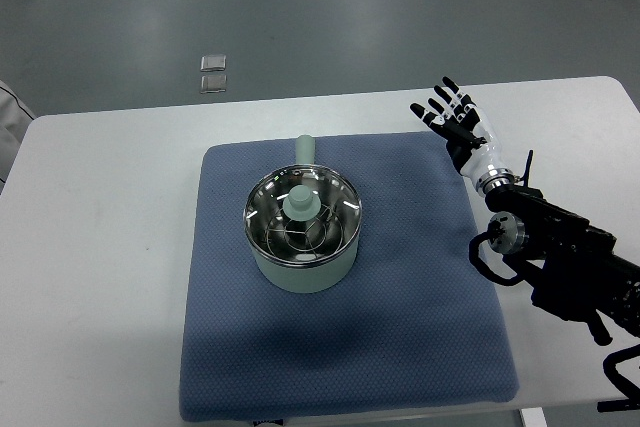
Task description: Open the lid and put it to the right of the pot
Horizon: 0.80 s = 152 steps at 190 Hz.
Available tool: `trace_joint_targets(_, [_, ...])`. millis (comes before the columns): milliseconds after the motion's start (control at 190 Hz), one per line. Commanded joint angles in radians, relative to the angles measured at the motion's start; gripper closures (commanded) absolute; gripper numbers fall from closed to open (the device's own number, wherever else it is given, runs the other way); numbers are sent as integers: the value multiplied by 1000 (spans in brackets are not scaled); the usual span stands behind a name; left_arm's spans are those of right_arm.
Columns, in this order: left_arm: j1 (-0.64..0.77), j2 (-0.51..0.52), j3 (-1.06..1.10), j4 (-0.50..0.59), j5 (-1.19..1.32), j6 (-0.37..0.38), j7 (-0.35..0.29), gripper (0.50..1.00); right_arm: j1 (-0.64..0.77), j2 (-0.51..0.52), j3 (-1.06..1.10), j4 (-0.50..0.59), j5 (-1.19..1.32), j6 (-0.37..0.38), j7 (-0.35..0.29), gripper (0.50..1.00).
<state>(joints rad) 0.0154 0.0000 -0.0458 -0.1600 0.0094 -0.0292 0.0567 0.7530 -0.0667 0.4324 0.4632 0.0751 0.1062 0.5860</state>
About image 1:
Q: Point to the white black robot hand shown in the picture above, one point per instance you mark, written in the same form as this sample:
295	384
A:
470	140

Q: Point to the glass lid green knob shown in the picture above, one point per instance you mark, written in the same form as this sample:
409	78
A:
302	216

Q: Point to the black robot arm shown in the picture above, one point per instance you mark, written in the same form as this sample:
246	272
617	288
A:
570	264

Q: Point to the mint green pot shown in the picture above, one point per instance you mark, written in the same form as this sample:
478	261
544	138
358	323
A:
314	279

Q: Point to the blue quilted mat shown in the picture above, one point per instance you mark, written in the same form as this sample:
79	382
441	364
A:
410	324

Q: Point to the upper metal floor plate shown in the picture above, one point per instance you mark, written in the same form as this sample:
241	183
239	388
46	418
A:
213	62

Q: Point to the white fabric object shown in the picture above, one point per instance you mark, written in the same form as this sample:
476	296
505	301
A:
15	120

